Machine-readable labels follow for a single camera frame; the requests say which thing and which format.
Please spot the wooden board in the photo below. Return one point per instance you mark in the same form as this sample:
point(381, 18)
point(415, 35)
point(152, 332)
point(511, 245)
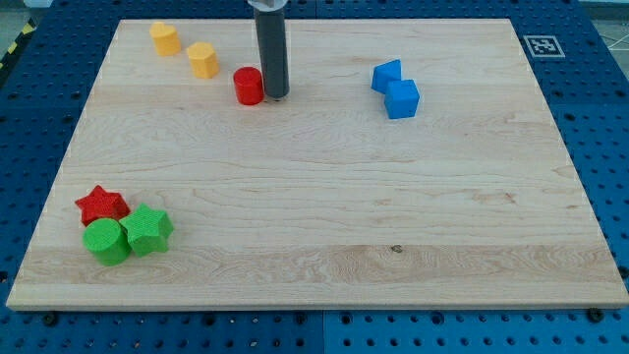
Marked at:
point(319, 200)

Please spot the red cylinder block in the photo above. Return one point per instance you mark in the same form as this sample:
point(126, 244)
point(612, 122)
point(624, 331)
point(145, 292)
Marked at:
point(248, 85)

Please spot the blue cube block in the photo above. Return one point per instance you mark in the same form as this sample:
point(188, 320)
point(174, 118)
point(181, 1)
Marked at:
point(401, 99)

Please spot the blue pentagon block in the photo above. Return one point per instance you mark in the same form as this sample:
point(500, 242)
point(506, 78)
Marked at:
point(385, 73)

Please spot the yellow hexagon block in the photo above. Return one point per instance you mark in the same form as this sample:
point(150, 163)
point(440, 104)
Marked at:
point(203, 60)

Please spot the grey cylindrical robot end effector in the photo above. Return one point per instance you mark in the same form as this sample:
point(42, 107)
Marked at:
point(272, 47)

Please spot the green star block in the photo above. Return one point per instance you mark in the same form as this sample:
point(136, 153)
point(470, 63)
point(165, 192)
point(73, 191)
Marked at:
point(147, 230)

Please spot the yellow heart block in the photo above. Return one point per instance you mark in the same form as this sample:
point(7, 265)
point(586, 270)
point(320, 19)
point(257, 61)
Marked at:
point(165, 39)

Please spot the red star block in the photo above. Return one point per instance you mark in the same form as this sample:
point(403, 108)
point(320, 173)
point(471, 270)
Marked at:
point(100, 203)

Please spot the green cylinder block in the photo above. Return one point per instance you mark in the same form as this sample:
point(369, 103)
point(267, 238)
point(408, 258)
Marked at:
point(106, 240)

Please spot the white fiducial marker tag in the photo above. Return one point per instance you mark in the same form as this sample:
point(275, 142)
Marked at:
point(543, 46)

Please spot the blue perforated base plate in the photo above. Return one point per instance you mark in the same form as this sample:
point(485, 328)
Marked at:
point(41, 103)

